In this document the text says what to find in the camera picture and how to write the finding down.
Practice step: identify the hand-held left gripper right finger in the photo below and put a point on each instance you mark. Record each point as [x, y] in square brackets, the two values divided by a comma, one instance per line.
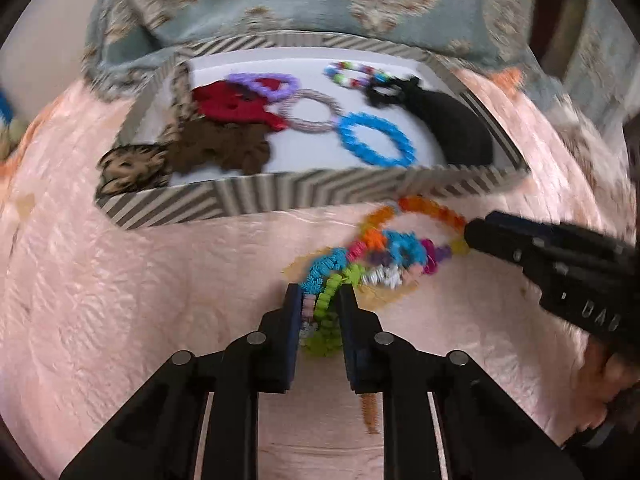
[350, 340]

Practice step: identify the black fabric pouch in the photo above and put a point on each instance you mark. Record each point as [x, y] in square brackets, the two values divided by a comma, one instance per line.
[460, 130]

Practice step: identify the blue damask curtain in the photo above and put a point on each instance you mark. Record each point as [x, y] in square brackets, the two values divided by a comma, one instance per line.
[600, 60]

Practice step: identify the pink quilted bedspread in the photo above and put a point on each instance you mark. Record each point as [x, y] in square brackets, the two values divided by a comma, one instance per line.
[125, 310]

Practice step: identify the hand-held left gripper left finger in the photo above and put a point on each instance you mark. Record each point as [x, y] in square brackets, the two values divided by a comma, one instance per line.
[295, 330]

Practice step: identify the leopard print hair bow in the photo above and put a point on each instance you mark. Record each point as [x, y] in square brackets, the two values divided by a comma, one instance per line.
[130, 167]

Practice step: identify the dark wooden frame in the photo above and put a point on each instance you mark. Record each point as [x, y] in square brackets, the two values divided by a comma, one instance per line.
[555, 5]

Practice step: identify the red hair bow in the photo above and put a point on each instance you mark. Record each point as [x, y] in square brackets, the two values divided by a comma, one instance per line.
[225, 102]

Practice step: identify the brown scrunchie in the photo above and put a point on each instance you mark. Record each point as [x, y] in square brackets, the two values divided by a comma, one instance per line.
[220, 147]

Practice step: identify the green and blue stuffed toy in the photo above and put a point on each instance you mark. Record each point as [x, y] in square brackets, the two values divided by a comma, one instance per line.
[12, 135]

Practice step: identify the person's right hand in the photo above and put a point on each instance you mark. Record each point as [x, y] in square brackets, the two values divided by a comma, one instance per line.
[607, 375]

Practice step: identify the black scrunchie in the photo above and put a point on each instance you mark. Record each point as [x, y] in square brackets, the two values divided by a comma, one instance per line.
[390, 91]

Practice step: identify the striped cardboard box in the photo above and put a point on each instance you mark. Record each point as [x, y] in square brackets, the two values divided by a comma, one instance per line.
[300, 195]

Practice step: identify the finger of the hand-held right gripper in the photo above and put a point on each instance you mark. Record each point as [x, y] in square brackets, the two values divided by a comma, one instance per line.
[495, 245]
[520, 230]

